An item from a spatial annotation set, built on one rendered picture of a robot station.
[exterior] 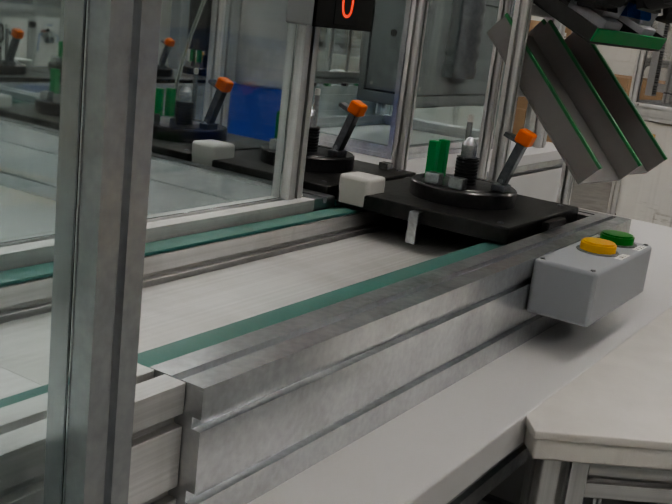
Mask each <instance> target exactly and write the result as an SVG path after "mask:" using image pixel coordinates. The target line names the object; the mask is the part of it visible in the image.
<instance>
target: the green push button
mask: <svg viewBox="0 0 672 504"><path fill-rule="evenodd" d="M600 238H601V239H606V240H609V241H612V242H614V243H615V244H616V245H621V246H632V245H634V240H635V237H633V235H632V234H629V233H626V232H622V231H617V230H603V231H601V232H600Z"/></svg>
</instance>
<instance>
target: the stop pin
mask: <svg viewBox="0 0 672 504"><path fill-rule="evenodd" d="M422 216H423V212H421V211H416V210H411V211H409V216H408V223H407V231H406V238H405V242H406V243H410V244H418V243H419V237H420V230H421V223H422Z"/></svg>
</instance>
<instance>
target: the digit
mask: <svg viewBox="0 0 672 504"><path fill-rule="evenodd" d="M358 7H359V0H336V9H335V18H334V24H340V25H350V26H356V24H357V15H358Z"/></svg>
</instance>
